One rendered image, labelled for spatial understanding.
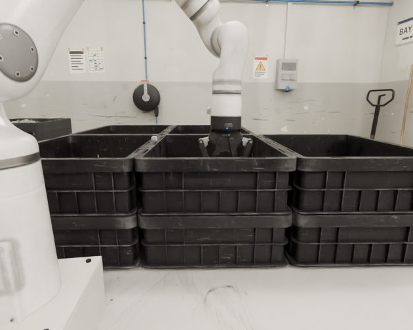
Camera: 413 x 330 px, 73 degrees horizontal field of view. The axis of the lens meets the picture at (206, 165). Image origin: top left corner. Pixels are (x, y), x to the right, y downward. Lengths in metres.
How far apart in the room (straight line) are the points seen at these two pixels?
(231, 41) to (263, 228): 0.39
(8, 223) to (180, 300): 0.29
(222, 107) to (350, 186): 0.31
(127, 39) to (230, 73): 3.56
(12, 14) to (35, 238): 0.24
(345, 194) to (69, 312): 0.48
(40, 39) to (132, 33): 3.81
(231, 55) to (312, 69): 3.83
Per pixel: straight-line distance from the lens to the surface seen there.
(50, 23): 0.40
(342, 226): 0.60
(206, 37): 0.70
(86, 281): 0.44
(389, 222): 0.64
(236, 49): 0.66
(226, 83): 0.65
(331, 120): 4.60
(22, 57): 0.35
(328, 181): 0.57
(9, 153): 0.35
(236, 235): 0.56
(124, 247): 0.59
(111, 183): 0.54
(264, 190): 0.54
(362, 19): 4.89
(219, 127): 0.65
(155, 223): 0.54
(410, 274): 0.71
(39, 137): 2.24
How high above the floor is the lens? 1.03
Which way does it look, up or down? 13 degrees down
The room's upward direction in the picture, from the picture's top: straight up
